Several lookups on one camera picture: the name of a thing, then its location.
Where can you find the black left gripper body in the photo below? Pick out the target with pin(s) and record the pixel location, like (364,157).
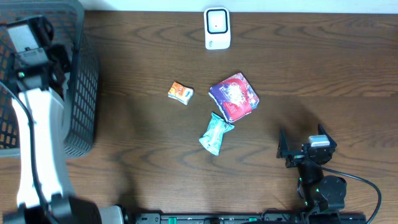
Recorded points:
(58,54)

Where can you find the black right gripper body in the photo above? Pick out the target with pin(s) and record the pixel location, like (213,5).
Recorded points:
(295,161)

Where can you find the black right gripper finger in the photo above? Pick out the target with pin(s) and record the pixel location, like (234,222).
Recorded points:
(321,131)
(283,148)

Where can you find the mint green snack packet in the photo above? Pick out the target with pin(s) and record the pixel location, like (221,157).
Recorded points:
(213,137)

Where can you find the purple red snack packet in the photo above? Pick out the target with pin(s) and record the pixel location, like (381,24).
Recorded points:
(234,97)

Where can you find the small orange snack packet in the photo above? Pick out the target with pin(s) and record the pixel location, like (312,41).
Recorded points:
(181,93)

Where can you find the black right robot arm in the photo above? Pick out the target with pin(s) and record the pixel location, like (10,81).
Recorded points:
(323,193)

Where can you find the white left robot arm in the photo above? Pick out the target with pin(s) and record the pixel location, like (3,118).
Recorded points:
(45,193)

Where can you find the grey plastic mesh basket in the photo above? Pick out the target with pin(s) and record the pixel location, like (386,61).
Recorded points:
(81,84)

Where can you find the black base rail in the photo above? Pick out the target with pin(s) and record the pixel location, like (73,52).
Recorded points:
(116,214)

